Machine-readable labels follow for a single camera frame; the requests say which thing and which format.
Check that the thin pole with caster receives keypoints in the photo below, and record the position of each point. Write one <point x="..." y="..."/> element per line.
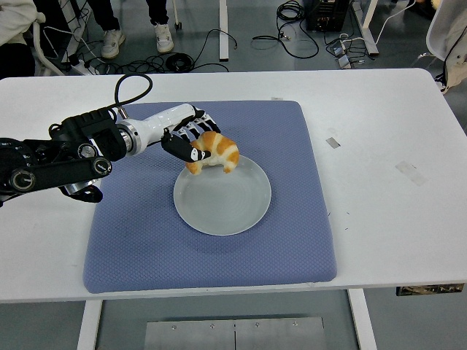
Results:
<point x="178" y="25"/>

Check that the small grey tape piece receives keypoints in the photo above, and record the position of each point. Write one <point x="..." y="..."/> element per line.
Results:
<point x="333" y="143"/>

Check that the blue quilted mat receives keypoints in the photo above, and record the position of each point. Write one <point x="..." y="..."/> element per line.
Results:
<point x="146" y="237"/>

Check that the white table leg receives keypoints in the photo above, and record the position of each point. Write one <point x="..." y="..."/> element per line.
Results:
<point x="89" y="324"/>
<point x="361" y="321"/>

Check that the large grey tape piece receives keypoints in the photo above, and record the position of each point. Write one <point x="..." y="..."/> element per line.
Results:
<point x="411" y="173"/>

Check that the person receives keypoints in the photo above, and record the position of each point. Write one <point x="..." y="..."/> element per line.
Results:
<point x="162" y="36"/>
<point x="458" y="69"/>
<point x="14" y="22"/>

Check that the grey power adapter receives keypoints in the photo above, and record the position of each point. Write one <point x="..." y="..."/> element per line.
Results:
<point x="344" y="62"/>

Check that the black equipment box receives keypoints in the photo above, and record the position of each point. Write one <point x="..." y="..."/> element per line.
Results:
<point x="324" y="14"/>

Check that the black power adapter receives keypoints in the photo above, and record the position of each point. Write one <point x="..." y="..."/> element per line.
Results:
<point x="337" y="47"/>

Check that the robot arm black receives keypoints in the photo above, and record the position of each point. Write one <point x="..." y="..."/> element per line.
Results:
<point x="73" y="171"/>

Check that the white office chair frame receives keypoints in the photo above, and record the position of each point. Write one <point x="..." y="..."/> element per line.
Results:
<point x="38" y="40"/>

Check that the white desk leg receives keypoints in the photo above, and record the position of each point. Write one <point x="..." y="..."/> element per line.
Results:
<point x="368" y="33"/>
<point x="223" y="29"/>

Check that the white power strip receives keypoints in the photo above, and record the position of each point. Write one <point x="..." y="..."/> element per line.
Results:
<point x="82" y="68"/>

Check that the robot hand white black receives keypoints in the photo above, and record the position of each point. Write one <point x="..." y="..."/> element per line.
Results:
<point x="164" y="122"/>

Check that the white chair shell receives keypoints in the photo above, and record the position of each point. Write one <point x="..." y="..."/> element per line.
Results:
<point x="438" y="33"/>

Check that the grey round plate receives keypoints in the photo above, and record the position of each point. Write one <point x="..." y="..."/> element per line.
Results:
<point x="222" y="204"/>

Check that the croissant bread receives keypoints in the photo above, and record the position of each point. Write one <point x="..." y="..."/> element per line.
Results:
<point x="226" y="149"/>

